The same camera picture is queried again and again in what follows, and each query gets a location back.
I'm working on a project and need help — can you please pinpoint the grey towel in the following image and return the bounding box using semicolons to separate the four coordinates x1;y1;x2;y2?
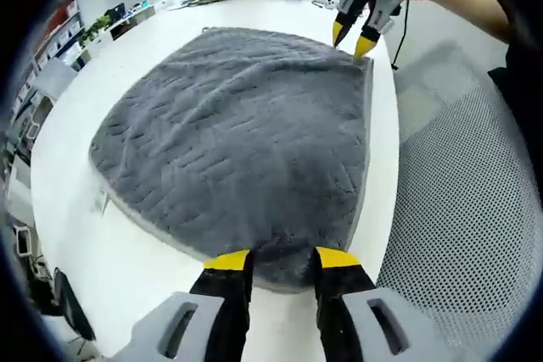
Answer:
87;25;375;295

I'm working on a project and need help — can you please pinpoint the black chair part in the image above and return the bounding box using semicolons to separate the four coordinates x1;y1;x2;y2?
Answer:
53;268;97;342

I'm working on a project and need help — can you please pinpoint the person's black clothing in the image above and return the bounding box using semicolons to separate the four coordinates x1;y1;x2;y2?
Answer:
487;0;543;168

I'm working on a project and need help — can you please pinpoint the grey mesh office chair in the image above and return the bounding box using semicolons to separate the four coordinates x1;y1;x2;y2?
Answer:
372;39;542;357

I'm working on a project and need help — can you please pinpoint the white low cabinet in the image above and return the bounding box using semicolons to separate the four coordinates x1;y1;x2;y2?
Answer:
84;1;171;58

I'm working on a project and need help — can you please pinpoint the black bag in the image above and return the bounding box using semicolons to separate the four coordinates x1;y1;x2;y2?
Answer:
104;3;126;23

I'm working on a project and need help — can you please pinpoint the small green plant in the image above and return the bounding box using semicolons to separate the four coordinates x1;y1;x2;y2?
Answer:
78;16;114;47

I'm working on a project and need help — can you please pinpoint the shelf unit with storage bins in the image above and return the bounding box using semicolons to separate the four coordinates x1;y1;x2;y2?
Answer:
33;0;85;69

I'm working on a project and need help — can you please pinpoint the light grey chair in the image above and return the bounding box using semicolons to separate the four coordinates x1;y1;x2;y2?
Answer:
34;58;78;101

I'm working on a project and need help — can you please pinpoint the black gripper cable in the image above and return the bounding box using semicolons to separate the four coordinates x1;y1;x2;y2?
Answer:
390;0;411;71

